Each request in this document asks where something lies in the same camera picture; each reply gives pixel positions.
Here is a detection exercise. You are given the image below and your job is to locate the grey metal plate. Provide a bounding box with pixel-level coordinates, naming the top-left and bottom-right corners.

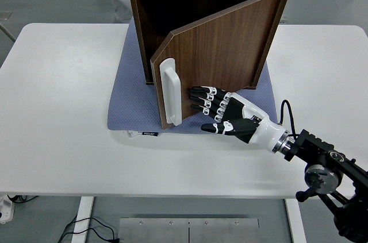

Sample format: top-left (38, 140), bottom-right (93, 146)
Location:
top-left (118, 217), bottom-right (260, 243)

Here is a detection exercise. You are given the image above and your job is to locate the brown wooden cabinet door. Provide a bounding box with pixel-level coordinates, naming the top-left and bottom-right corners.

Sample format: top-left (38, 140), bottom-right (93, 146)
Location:
top-left (150, 0), bottom-right (281, 132)

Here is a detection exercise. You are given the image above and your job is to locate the grey metal bar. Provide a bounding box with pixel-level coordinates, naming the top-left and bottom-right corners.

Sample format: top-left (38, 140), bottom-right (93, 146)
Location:
top-left (0, 21), bottom-right (17, 44)

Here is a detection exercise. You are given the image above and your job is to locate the white door handle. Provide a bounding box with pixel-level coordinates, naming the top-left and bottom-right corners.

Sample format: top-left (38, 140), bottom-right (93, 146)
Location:
top-left (158, 57), bottom-right (183, 127)

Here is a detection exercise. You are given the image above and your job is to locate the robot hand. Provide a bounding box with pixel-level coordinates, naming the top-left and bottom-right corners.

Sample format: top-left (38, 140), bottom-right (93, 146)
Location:
top-left (187, 84), bottom-right (289, 152)

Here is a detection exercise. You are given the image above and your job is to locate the blue-grey textured mat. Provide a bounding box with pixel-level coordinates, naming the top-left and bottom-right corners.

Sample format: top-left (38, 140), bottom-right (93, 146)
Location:
top-left (107, 20), bottom-right (279, 136)

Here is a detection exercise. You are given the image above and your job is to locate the black cable at power strip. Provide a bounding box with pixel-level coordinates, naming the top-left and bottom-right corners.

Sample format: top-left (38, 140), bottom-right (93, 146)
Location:
top-left (7, 195), bottom-right (39, 204)

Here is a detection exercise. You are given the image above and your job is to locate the white power strip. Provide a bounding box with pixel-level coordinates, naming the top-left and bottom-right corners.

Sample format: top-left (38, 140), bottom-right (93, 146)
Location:
top-left (0, 194), bottom-right (15, 223)

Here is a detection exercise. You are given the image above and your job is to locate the black floor cable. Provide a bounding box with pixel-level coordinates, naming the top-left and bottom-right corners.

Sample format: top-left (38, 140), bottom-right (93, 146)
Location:
top-left (57, 216), bottom-right (121, 243)

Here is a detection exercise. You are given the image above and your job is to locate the white table leg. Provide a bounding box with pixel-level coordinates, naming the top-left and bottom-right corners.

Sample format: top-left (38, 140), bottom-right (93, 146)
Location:
top-left (70, 196), bottom-right (95, 243)
top-left (285, 198), bottom-right (308, 243)

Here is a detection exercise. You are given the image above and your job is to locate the white mat tag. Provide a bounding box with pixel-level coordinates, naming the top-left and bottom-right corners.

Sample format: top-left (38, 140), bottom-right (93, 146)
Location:
top-left (124, 129), bottom-right (142, 140)

